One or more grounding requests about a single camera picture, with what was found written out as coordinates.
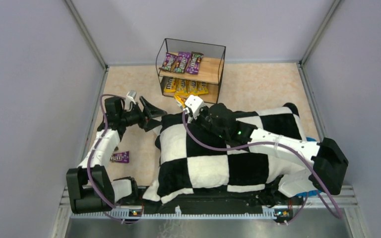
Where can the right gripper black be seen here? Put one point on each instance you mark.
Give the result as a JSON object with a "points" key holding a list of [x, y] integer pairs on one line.
{"points": [[197, 117]]}

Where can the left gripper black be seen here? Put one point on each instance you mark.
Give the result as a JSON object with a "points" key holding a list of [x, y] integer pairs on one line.
{"points": [[143, 116]]}

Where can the yellow candy bag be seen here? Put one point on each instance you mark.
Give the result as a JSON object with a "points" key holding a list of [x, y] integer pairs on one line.
{"points": [[202, 88]]}

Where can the purple brown candy bag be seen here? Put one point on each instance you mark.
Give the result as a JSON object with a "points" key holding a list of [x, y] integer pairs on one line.
{"points": [[194, 64]]}

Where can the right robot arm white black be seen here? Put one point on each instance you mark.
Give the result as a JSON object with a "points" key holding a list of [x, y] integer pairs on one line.
{"points": [[324, 164]]}

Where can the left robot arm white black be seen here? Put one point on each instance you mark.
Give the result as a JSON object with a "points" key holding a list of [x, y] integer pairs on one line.
{"points": [[89, 186]]}

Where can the yellow candy bag shelf left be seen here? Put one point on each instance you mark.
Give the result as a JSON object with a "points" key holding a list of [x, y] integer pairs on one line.
{"points": [[171, 85]]}

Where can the yellow candy bag shelf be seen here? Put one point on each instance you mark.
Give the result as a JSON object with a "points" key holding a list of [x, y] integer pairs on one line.
{"points": [[181, 88], [171, 85]]}

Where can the yellow candy bag shelf right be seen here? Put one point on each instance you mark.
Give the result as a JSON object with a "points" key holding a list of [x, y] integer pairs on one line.
{"points": [[181, 88]]}

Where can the purple candy bag shelf left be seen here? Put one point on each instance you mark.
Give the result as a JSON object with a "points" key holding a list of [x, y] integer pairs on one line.
{"points": [[169, 62]]}

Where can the purple candy bag shelf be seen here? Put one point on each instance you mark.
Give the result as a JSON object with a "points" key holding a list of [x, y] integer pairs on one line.
{"points": [[181, 62], [169, 62]]}

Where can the purple candy bag shelf right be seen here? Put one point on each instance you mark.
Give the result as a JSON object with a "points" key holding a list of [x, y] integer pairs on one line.
{"points": [[181, 62]]}

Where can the black white checkered pillow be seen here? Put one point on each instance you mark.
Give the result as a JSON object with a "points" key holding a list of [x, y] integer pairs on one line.
{"points": [[193, 159]]}

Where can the blue cloth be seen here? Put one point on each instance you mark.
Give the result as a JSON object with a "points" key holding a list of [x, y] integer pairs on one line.
{"points": [[312, 192]]}

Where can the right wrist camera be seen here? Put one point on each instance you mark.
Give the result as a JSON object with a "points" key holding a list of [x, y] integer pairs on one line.
{"points": [[193, 105]]}

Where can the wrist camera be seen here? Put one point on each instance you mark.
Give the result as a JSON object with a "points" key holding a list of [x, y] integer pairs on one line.
{"points": [[193, 105], [130, 100]]}

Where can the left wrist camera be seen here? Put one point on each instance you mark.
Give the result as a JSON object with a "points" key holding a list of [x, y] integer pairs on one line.
{"points": [[130, 100]]}

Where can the black wire wooden shelf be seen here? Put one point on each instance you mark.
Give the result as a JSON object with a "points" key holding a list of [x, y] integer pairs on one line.
{"points": [[210, 70]]}

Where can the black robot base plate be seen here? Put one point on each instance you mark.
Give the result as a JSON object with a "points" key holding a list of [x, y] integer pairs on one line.
{"points": [[216, 201]]}

